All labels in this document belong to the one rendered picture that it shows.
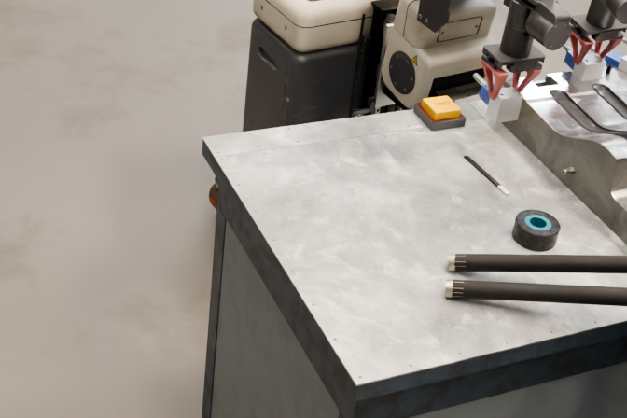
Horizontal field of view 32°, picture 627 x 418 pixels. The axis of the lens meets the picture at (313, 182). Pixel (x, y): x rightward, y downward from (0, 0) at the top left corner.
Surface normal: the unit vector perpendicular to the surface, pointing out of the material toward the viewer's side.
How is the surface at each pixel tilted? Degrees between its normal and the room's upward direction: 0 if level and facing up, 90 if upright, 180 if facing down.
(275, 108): 90
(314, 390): 90
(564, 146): 90
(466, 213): 0
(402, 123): 0
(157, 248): 0
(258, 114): 90
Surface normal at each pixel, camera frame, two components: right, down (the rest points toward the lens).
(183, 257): 0.11, -0.82
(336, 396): -0.91, 0.14
